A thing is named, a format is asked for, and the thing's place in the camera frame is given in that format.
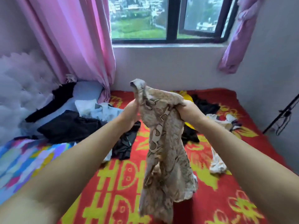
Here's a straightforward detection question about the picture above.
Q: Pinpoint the person's left hand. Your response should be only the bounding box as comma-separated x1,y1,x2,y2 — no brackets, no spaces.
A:
117,98,142,133

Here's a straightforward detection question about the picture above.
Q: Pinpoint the person's right hand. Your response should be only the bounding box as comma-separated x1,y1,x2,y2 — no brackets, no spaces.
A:
176,99,208,131

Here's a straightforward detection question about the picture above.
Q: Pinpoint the beige patterned garment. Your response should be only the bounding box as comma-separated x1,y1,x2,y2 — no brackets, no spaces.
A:
130,79,200,223

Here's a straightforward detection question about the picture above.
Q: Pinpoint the pile of mixed clothes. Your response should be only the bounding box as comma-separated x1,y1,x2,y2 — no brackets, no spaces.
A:
24,82,244,175

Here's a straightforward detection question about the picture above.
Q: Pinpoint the person's right forearm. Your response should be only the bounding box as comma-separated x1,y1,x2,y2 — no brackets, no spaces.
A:
196,116,299,224

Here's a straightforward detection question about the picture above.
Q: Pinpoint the person's left forearm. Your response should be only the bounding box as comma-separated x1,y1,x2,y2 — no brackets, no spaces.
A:
0,116,134,224

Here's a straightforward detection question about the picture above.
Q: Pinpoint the pale blue pillow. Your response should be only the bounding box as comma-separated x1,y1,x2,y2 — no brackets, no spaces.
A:
19,81,104,137

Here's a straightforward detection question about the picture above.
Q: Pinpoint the red and yellow blanket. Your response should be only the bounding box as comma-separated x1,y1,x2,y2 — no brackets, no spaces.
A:
0,87,292,224

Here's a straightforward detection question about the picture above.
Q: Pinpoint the narrow pink curtain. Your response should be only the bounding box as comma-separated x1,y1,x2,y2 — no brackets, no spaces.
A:
218,0,264,75

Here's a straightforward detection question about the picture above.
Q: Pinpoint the wide pink curtain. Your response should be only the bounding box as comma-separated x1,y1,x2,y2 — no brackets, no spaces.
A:
14,0,116,103

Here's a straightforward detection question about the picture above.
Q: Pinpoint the dark framed window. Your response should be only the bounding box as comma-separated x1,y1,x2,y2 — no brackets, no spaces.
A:
107,0,241,45

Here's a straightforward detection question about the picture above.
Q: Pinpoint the white tufted headboard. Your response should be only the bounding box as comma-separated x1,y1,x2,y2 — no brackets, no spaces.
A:
0,49,61,145

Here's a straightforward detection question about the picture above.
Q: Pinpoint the blue patterned pillow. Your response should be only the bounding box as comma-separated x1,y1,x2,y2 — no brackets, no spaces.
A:
0,137,78,206

